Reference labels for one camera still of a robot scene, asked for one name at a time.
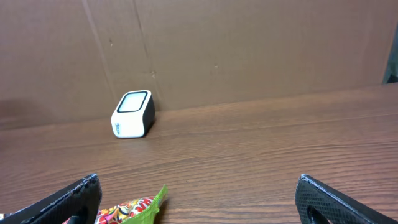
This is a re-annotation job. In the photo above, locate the green candy bag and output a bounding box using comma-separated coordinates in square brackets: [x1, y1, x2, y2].
[62, 184, 169, 224]

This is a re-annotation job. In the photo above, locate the dark object at right edge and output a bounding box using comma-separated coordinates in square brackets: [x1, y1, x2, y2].
[382, 29, 397, 84]

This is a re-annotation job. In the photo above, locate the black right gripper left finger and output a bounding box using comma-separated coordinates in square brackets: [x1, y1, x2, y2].
[1, 174, 102, 224]

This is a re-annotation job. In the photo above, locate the white barcode scanner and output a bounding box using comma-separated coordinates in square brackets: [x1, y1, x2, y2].
[111, 90, 155, 138]

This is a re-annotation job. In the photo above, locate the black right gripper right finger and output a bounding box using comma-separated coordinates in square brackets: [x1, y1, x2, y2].
[295, 174, 397, 224]

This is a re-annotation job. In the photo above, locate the white brown cookie bag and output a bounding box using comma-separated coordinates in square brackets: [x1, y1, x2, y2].
[0, 213, 12, 220]

